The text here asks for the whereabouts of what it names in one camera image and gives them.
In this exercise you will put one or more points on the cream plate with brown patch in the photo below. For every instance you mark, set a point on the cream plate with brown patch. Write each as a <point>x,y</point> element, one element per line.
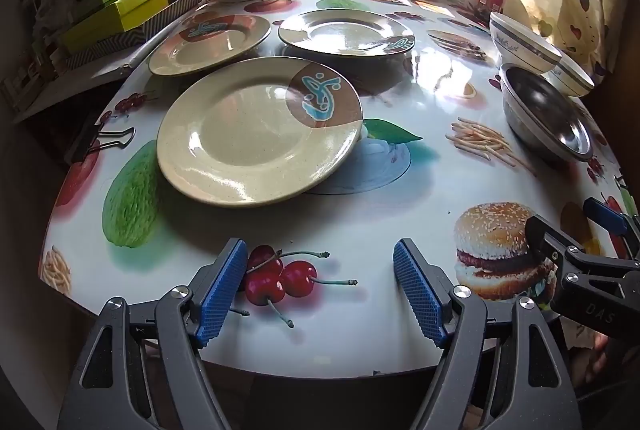
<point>210,52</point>
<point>240,144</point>
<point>340,32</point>

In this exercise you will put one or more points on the black binder clip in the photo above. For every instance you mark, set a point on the black binder clip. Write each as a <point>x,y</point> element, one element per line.
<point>85,142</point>

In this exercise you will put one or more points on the grey zigzag patterned box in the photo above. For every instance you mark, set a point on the grey zigzag patterned box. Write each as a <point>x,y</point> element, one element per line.
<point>180,2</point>

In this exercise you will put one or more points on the stainless steel bowl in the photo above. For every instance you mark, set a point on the stainless steel bowl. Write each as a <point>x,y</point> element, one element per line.
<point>545,114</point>

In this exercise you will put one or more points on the white side shelf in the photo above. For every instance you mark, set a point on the white side shelf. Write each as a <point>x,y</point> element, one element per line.
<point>60,94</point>

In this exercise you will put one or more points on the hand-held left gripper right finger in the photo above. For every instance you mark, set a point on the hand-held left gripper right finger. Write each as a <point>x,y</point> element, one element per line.
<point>417,295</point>

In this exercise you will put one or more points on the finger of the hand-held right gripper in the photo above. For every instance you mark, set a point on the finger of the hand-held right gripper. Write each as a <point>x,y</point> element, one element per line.
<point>542,235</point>
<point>605,212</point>

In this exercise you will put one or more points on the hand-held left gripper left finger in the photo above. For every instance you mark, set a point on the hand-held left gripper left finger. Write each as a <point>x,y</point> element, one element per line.
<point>222,295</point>

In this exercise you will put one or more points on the printed food tablecloth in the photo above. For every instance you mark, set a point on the printed food tablecloth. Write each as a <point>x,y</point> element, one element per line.
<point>400,210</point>

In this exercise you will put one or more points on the white blue-striped bowl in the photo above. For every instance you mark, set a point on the white blue-striped bowl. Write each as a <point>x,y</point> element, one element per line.
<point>575,77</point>
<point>520,42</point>

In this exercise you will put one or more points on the lime green box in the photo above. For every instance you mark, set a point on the lime green box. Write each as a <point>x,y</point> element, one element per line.
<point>140,14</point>

